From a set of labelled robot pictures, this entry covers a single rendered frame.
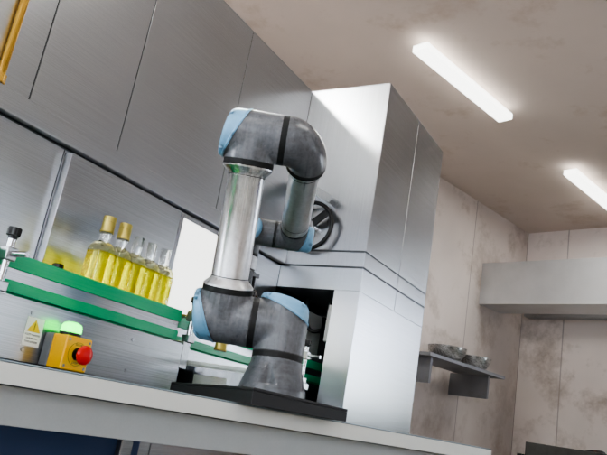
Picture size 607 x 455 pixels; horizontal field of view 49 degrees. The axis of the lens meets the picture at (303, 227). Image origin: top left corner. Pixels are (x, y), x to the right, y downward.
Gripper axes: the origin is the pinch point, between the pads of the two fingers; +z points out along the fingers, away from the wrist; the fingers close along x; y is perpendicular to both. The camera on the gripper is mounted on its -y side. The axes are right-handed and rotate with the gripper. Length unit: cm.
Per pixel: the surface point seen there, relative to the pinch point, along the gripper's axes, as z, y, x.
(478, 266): -177, -77, 570
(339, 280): -36, -2, 73
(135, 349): 8.5, -3.6, -30.2
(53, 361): 15, 0, -58
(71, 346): 11, 3, -56
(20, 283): 1, -7, -65
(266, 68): -113, -31, 39
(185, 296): -14.3, -29.7, 17.0
